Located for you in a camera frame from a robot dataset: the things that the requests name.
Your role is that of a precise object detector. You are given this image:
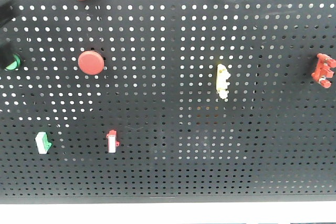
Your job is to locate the yellow toggle clamp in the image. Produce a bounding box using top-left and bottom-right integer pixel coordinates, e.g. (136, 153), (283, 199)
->
(216, 64), (231, 99)

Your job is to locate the green push button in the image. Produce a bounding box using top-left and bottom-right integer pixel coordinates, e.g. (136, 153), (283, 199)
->
(5, 54), (22, 71)

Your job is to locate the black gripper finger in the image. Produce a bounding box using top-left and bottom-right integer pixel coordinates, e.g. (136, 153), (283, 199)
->
(0, 42), (14, 70)
(0, 0), (15, 27)

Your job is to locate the white height-adjustable desk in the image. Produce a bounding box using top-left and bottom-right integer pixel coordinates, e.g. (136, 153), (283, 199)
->
(1, 201), (335, 223)

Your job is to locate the red rocker switch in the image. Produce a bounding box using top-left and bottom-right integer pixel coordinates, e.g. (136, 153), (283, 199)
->
(106, 130), (120, 153)

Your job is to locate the green rocker switch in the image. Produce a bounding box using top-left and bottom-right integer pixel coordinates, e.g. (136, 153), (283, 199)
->
(35, 132), (52, 154)

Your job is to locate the black perforated pegboard panel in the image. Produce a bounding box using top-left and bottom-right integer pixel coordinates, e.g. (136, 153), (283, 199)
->
(1, 0), (335, 204)

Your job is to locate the red toggle clamp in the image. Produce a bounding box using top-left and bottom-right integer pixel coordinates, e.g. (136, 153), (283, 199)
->
(311, 53), (335, 89)

